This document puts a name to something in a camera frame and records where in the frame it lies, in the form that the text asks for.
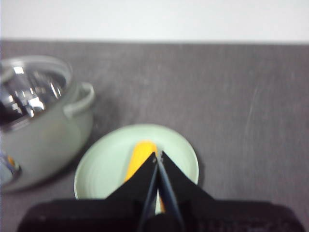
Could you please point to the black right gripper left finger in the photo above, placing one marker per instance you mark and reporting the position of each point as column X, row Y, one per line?
column 137, row 186

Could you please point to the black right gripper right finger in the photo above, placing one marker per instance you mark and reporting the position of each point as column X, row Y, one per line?
column 181, row 183

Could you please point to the yellow corn cob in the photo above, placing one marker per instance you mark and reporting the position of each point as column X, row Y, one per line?
column 140, row 157

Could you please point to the pale green round plate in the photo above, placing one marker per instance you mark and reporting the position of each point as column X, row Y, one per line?
column 103, row 166

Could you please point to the pale green electric steamer pot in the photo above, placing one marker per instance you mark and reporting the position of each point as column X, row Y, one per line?
column 48, row 135

